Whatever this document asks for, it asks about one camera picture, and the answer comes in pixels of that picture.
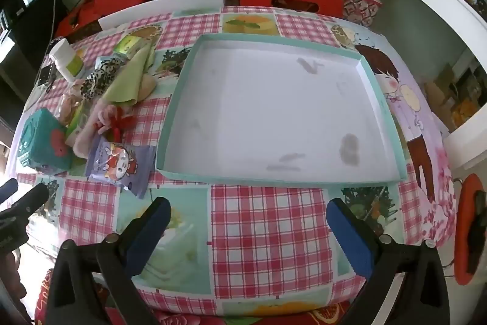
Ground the white bottle with green label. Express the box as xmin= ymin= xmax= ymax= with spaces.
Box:
xmin=49 ymin=39 xmax=85 ymax=83

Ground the teal cube box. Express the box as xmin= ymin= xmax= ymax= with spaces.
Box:
xmin=16 ymin=109 xmax=75 ymax=173

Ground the purple cartoon snack packet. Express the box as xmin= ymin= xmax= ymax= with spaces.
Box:
xmin=84 ymin=135 xmax=156 ymax=199

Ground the pink printed fabric scrunchie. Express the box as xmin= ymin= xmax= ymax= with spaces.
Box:
xmin=57 ymin=79 xmax=86 ymax=125

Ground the red printed cloth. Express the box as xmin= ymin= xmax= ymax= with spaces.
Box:
xmin=34 ymin=270 xmax=351 ymax=325

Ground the leopard print scrunchie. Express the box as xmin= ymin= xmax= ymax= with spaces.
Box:
xmin=81 ymin=58 xmax=124 ymax=101

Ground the small green-white tissue packet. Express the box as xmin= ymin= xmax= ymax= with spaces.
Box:
xmin=113 ymin=36 xmax=142 ymax=57

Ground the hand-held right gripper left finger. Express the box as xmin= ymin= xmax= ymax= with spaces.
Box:
xmin=45 ymin=196 xmax=172 ymax=325

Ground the red patterned box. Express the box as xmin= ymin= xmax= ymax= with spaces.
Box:
xmin=335 ymin=0 xmax=383 ymax=29

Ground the red chair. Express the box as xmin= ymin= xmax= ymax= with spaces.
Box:
xmin=453 ymin=173 xmax=487 ymax=285

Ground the beige egg-shaped makeup sponge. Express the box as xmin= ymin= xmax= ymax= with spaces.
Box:
xmin=139 ymin=76 xmax=157 ymax=101

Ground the white panel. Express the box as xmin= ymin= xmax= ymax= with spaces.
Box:
xmin=98 ymin=0 xmax=223 ymax=30

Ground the light green cloth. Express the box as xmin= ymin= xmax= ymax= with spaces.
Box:
xmin=103 ymin=43 xmax=156 ymax=107

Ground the white cable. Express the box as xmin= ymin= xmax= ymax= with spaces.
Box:
xmin=36 ymin=0 xmax=59 ymax=86

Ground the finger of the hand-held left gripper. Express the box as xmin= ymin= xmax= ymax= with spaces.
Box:
xmin=0 ymin=182 xmax=49 ymax=224
xmin=0 ymin=178 xmax=19 ymax=203

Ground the red fuzzy scrunchie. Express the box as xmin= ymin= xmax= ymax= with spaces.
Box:
xmin=95 ymin=104 xmax=134 ymax=143

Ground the teal shallow cardboard tray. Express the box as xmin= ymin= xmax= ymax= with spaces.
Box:
xmin=155 ymin=34 xmax=408 ymax=185

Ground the orange cardboard box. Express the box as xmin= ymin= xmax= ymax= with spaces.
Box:
xmin=451 ymin=97 xmax=485 ymax=131

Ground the brown cardboard box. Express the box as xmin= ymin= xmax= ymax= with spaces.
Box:
xmin=424 ymin=64 xmax=463 ymax=120

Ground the black cabinet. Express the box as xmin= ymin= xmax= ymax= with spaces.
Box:
xmin=0 ymin=7 xmax=40 ymax=128

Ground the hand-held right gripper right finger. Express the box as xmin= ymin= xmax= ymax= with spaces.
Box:
xmin=326 ymin=197 xmax=451 ymax=325

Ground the pink fluffy sock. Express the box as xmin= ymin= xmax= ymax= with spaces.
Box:
xmin=72 ymin=98 xmax=132 ymax=160

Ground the pink checked printed tablecloth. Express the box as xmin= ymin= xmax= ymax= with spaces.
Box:
xmin=11 ymin=5 xmax=457 ymax=325

